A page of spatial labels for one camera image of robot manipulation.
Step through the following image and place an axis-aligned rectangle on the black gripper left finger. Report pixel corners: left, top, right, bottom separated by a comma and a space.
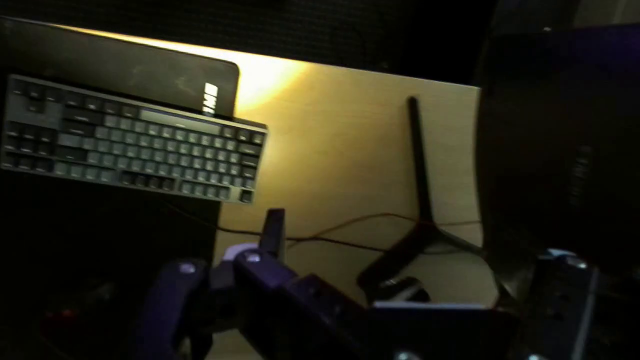
133, 206, 376, 360

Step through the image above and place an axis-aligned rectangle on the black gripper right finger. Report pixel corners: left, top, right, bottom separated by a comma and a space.
518, 246, 602, 360

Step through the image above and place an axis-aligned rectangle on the black desk mat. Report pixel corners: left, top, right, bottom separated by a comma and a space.
0, 14, 243, 360

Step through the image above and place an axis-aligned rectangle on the black curved monitor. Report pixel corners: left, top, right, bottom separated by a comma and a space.
476, 0, 640, 315

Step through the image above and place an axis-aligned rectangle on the black monitor stand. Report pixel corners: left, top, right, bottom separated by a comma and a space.
356, 96, 487, 305

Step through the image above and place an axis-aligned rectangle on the grey mechanical keyboard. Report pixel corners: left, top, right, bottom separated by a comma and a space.
0, 71, 270, 206

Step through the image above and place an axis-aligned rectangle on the thin black cable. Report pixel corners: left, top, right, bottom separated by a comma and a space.
285, 233, 403, 256
218, 210, 482, 244

